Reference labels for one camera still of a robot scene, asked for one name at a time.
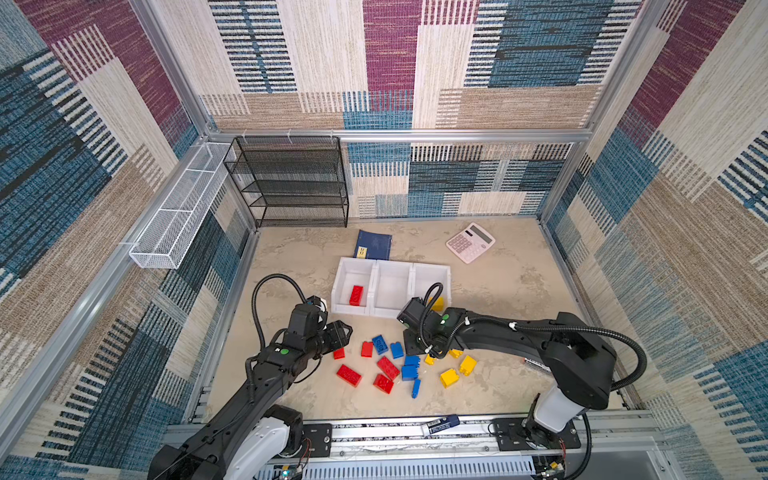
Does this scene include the yellow square lego brick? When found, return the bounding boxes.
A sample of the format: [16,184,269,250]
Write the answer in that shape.
[431,297,445,313]

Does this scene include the blue long lego brick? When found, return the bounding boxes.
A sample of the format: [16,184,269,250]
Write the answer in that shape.
[372,335,389,355]

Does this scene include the red square lego brick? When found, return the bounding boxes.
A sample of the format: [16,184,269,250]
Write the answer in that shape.
[373,374,394,394]
[361,341,374,358]

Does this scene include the red long lego brick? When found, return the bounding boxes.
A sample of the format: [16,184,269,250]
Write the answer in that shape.
[336,364,362,387]
[377,356,400,380]

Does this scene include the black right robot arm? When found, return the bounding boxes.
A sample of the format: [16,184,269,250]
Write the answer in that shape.
[397,297,616,433]

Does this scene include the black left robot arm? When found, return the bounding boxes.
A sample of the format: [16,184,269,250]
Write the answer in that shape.
[147,296,353,479]

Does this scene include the blue flat lego brick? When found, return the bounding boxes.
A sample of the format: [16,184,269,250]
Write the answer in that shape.
[401,365,419,381]

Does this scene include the white right bin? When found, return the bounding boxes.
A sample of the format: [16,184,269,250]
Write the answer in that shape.
[407,263,452,309]

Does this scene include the white bin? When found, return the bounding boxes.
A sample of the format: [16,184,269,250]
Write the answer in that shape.
[368,260,413,319]
[330,258,376,316]
[407,263,452,309]

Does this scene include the white middle bin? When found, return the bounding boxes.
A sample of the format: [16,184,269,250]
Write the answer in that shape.
[368,260,413,319]

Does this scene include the blue thin lego brick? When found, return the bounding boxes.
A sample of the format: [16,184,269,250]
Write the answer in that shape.
[411,379,421,399]

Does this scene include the white left bin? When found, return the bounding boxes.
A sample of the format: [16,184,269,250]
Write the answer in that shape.
[330,258,376,316]

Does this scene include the blue label tag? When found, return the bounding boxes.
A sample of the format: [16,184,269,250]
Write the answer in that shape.
[421,414,460,436]

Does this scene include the pink calculator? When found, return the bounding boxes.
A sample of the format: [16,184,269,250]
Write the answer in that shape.
[446,223,496,264]

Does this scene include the blue notebook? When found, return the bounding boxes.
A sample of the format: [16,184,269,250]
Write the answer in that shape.
[353,230,392,261]

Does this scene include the red white small box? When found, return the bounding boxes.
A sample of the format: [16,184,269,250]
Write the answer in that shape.
[523,358,546,370]

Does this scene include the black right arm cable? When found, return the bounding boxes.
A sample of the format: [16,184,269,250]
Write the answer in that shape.
[418,281,649,391]

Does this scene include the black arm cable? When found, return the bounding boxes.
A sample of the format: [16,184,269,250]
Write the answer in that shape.
[250,273,310,352]
[418,281,649,391]

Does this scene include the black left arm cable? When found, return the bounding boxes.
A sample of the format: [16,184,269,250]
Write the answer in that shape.
[250,273,310,352]

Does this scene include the black wire mesh shelf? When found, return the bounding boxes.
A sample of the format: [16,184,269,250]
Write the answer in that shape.
[223,136,350,228]

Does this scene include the white wire mesh basket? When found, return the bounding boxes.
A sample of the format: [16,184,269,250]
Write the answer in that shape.
[129,143,229,270]

